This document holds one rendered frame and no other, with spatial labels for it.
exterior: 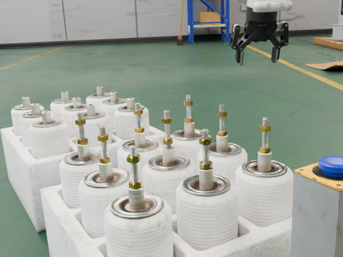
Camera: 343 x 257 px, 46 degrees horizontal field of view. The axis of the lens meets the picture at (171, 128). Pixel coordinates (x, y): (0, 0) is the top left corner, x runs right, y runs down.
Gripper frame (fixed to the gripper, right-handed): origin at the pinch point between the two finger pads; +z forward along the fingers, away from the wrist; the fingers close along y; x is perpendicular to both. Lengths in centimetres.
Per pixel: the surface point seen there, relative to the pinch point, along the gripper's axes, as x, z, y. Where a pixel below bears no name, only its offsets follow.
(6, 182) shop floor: -20, 43, 74
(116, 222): 53, 1, 39
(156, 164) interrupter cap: 35.7, 4.4, 31.5
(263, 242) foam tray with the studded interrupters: 53, 9, 18
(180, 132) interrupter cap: 18.0, 8.5, 23.7
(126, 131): -3.5, 18.9, 34.6
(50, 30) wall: -604, 145, 124
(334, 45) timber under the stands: -321, 108, -224
